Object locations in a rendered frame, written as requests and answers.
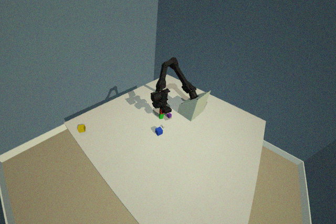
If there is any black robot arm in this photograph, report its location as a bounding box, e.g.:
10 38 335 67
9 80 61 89
151 57 199 109

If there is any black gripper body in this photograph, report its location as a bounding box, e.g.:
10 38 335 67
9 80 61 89
161 98 172 114

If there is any yellow cube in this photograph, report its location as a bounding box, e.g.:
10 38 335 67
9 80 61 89
77 124 86 133

